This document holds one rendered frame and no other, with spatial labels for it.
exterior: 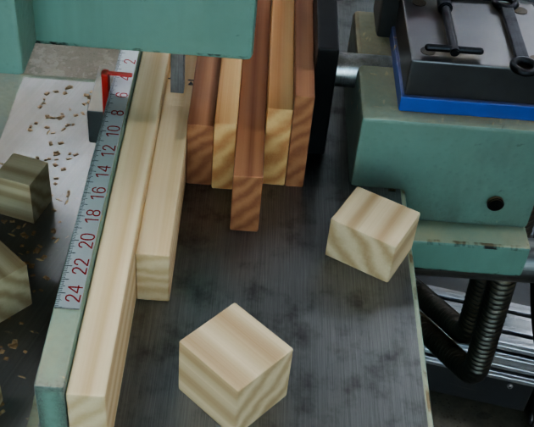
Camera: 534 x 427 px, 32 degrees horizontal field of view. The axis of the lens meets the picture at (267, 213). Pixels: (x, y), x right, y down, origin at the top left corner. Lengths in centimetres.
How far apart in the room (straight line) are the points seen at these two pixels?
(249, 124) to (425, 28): 14
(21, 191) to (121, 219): 21
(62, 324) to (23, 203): 28
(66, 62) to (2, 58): 182
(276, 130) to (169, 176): 8
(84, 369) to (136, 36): 22
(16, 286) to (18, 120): 23
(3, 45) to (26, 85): 35
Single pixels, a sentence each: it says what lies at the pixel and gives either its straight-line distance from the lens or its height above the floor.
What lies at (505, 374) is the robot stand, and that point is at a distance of 157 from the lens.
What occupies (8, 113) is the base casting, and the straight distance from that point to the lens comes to 90.
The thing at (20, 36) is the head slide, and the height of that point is 103.
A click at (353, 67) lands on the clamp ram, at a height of 96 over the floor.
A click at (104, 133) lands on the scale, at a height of 96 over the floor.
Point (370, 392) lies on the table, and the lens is 55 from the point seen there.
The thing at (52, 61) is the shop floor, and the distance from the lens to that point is 240.
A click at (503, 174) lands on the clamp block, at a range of 68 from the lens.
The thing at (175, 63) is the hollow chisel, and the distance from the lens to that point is 64.
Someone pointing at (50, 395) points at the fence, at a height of 95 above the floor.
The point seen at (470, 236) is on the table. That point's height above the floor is 87.
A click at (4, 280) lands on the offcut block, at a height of 84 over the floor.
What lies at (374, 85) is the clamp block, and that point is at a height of 96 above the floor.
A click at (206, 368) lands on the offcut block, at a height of 94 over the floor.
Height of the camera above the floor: 133
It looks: 43 degrees down
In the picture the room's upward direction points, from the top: 6 degrees clockwise
